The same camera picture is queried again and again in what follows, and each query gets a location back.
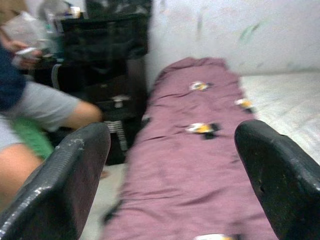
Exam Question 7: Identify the purple cartoon print quilt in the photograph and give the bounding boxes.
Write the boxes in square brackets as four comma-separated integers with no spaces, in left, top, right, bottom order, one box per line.
[101,56,278,240]

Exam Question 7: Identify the black bag white lettering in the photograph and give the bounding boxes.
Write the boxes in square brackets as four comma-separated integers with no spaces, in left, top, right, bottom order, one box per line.
[99,93,133,154]

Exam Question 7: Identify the white phone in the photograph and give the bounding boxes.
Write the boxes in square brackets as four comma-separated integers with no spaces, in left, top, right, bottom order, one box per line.
[14,46,35,59]

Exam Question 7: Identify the clear plastic bag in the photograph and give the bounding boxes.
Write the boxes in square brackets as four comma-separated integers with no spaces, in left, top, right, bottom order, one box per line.
[3,11,55,52]

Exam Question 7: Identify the green plastic stool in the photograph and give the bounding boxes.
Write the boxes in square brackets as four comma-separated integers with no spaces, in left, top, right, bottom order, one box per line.
[11,116,55,161]

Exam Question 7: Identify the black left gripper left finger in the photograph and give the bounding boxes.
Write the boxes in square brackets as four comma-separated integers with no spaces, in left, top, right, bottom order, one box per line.
[0,121,112,240]

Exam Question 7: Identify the white quilted mattress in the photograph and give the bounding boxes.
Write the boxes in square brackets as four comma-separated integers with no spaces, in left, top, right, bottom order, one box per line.
[238,72,320,165]

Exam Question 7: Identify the seated person grey shorts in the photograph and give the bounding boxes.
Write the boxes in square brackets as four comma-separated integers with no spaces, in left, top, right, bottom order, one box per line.
[0,0,103,208]

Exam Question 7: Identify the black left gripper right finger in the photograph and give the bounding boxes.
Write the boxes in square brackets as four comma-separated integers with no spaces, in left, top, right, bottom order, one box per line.
[234,119,320,240]

